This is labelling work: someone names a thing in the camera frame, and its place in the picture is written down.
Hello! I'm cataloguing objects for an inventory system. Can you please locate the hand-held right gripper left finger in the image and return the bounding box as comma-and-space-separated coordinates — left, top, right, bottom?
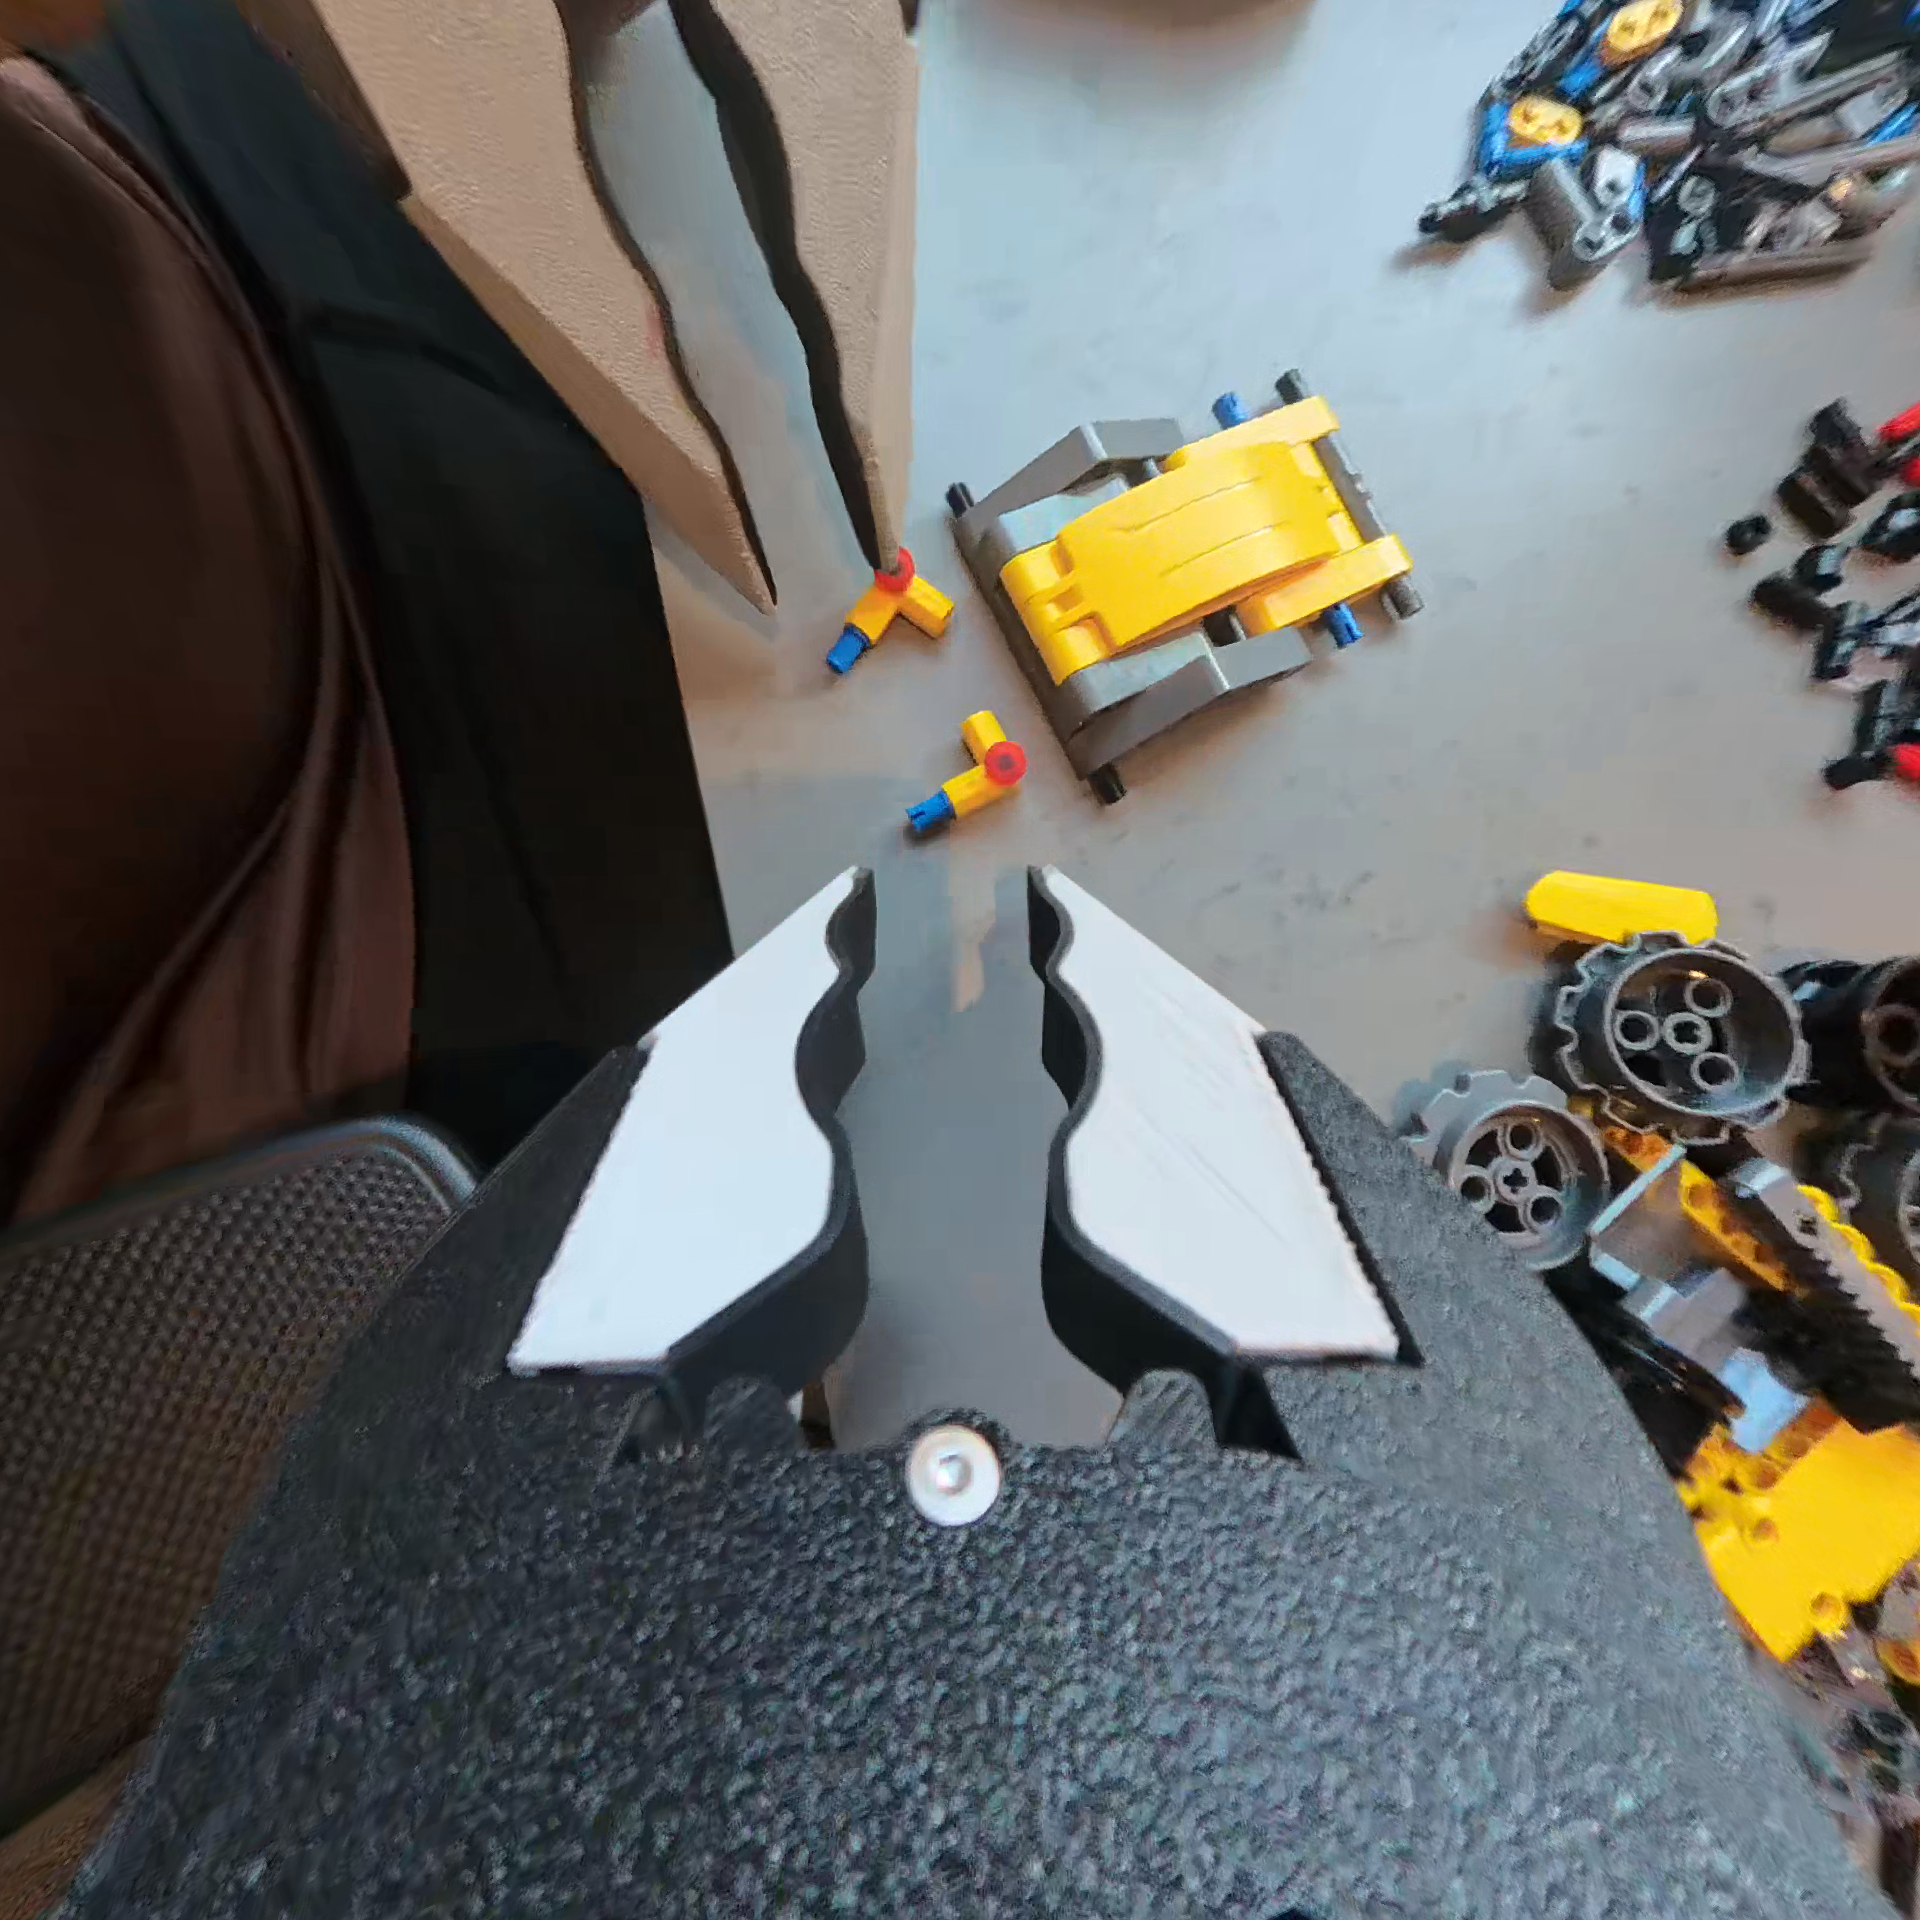
507, 872, 880, 1432

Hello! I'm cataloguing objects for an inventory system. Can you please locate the pile of black red pins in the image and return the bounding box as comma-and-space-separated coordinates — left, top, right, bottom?
1727, 397, 1920, 789

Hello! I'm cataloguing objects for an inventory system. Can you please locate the large grey wheel hub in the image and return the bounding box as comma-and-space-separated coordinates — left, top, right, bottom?
1815, 1111, 1920, 1299
1537, 937, 1808, 1147

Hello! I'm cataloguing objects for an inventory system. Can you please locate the yellow grey brick chassis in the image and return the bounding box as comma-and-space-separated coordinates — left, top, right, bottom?
1561, 1128, 1920, 1683

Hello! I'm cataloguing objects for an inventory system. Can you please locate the yellow curved panel piece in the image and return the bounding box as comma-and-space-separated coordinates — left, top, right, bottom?
1526, 872, 1721, 946

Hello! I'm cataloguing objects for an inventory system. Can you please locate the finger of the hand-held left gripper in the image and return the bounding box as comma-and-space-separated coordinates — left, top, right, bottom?
303, 0, 779, 615
660, 0, 924, 571

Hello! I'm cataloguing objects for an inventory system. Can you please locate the grey desk with wooden edge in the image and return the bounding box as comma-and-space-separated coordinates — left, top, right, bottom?
586, 0, 1920, 1920

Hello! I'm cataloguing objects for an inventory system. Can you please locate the yellow and grey brick assembly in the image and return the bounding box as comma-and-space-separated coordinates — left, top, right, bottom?
950, 372, 1426, 808

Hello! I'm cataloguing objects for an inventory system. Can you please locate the yellow connector with blue pin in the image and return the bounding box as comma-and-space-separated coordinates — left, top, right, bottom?
907, 709, 1031, 836

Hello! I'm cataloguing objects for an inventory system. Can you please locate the small grey wheel hub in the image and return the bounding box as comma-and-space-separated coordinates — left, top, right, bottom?
1398, 1056, 1615, 1269

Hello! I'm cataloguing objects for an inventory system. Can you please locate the pile of blue grey connectors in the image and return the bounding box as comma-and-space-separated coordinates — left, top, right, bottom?
1417, 0, 1920, 292

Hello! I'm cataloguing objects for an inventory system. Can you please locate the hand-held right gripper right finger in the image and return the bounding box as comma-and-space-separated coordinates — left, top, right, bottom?
1031, 868, 1406, 1443

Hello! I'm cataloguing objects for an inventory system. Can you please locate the black mesh chair seat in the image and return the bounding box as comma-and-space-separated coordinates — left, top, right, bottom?
0, 1120, 483, 1837

